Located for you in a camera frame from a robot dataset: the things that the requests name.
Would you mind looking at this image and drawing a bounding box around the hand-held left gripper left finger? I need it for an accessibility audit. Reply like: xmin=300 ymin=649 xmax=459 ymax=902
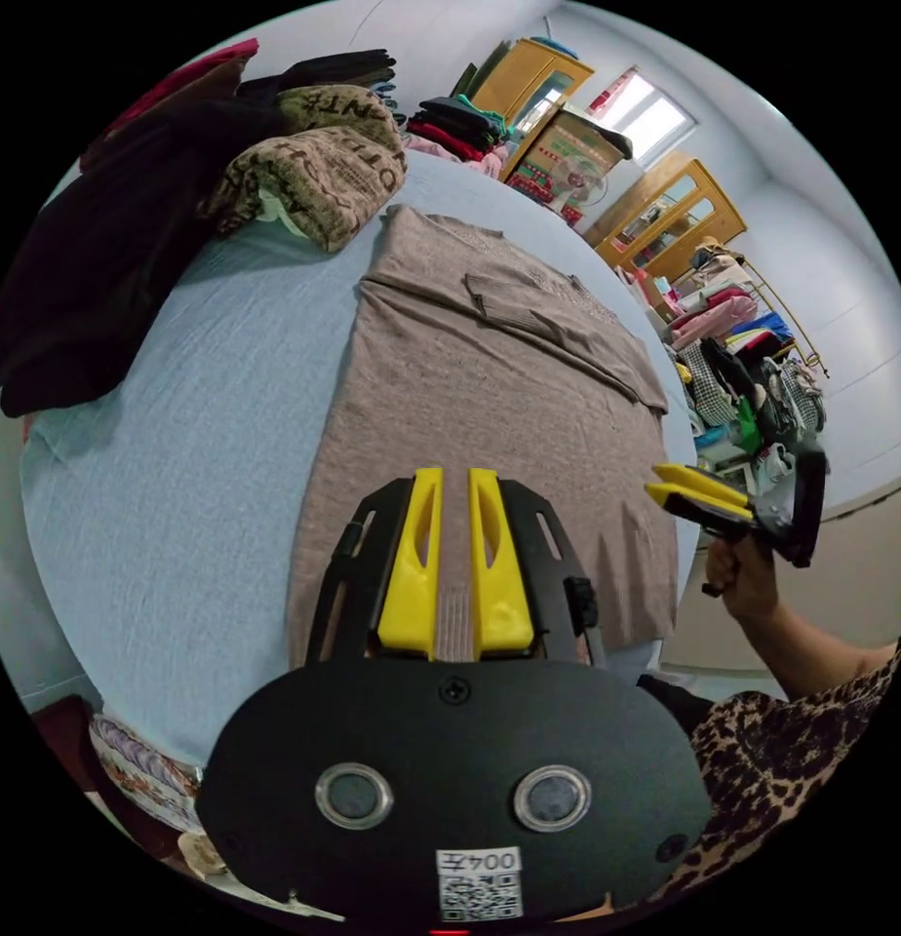
xmin=376 ymin=467 xmax=446 ymax=656

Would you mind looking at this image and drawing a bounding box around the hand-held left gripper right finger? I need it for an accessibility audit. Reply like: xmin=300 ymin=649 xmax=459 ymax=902
xmin=468 ymin=467 xmax=534 ymax=656

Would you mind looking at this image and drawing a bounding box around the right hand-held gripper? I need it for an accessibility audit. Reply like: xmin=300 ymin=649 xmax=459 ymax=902
xmin=643 ymin=462 xmax=800 ymax=598

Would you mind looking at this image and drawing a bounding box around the person's right forearm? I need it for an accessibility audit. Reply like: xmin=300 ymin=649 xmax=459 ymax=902
xmin=727 ymin=606 xmax=901 ymax=702

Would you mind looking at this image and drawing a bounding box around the gray long sleeve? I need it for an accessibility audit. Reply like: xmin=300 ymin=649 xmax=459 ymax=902
xmin=286 ymin=204 xmax=681 ymax=671

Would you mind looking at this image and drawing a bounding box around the person's right hand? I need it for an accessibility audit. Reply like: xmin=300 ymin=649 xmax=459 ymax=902
xmin=704 ymin=537 xmax=782 ymax=624

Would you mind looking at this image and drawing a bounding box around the clothes rack with garments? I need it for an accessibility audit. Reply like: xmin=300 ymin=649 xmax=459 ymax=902
xmin=640 ymin=237 xmax=834 ymax=477

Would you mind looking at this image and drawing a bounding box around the yellow wooden cupboard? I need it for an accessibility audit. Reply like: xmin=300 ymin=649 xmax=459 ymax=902
xmin=595 ymin=157 xmax=750 ymax=288
xmin=468 ymin=37 xmax=597 ymax=137

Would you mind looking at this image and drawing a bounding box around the white fan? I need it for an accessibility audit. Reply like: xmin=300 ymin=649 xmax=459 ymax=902
xmin=551 ymin=155 xmax=612 ymax=212

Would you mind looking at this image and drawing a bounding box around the printed carton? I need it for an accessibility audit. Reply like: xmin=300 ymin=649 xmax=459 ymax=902
xmin=505 ymin=109 xmax=635 ymax=228

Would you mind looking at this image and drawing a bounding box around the window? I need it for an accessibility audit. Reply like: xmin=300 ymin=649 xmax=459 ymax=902
xmin=585 ymin=65 xmax=699 ymax=170

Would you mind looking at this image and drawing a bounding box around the small folded pile of clothes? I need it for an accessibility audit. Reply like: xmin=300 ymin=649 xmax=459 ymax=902
xmin=405 ymin=95 xmax=512 ymax=176

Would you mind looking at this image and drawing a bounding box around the large dark pile of clothes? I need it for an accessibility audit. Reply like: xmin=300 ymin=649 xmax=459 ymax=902
xmin=0 ymin=36 xmax=411 ymax=420

